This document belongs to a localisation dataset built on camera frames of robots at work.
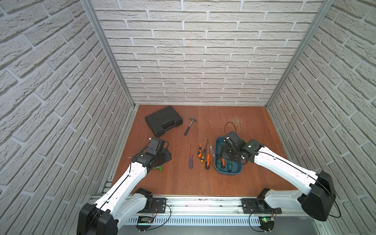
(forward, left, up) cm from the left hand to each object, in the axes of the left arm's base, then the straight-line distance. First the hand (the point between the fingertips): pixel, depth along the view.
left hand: (170, 153), depth 82 cm
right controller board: (-33, -49, -9) cm, 60 cm away
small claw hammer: (+22, -9, -9) cm, 26 cm away
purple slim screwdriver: (0, -12, -9) cm, 15 cm away
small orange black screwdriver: (-1, -32, -7) cm, 33 cm away
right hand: (-1, -31, +2) cm, 31 cm away
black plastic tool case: (+27, +10, -5) cm, 29 cm away
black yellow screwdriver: (+4, -20, -9) cm, 22 cm away
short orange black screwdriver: (+5, -18, -8) cm, 20 cm away
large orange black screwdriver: (-4, -22, -7) cm, 23 cm away
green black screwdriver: (-5, -35, -7) cm, 36 cm away
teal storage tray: (-5, -33, -8) cm, 34 cm away
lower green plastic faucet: (-5, +7, -9) cm, 13 cm away
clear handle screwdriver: (+8, -25, -9) cm, 28 cm away
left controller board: (-30, +11, -10) cm, 34 cm away
